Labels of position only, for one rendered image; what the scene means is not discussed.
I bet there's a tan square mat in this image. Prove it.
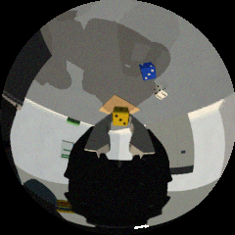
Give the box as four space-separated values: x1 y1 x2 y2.
99 94 141 114

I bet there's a blue die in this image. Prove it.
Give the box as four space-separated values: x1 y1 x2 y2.
139 62 156 80

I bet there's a white die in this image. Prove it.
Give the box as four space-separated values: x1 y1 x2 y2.
153 84 167 99

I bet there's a yellow die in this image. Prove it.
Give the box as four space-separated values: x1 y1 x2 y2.
113 107 129 126

